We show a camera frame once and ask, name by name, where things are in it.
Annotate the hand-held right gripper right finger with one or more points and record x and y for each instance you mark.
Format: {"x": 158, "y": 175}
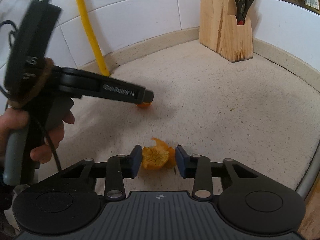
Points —
{"x": 180, "y": 162}

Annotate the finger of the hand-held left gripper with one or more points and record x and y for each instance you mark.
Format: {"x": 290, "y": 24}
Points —
{"x": 147, "y": 97}

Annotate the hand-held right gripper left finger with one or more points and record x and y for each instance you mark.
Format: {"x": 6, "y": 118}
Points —
{"x": 136, "y": 161}

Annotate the small orange peel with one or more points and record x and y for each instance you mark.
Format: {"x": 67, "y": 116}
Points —
{"x": 145, "y": 105}

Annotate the large orange peel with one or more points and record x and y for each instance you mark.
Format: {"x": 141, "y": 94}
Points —
{"x": 153, "y": 158}

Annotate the person's left hand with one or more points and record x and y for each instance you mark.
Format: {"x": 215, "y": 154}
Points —
{"x": 56, "y": 137}

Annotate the yellow pipe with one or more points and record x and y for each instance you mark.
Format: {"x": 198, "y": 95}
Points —
{"x": 90, "y": 30}

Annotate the wooden knife block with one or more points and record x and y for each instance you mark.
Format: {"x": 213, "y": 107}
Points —
{"x": 217, "y": 25}

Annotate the black kitchen scissors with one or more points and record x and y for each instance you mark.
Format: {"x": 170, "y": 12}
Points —
{"x": 243, "y": 7}

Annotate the wooden cutting board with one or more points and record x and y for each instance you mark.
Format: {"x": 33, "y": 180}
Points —
{"x": 312, "y": 215}

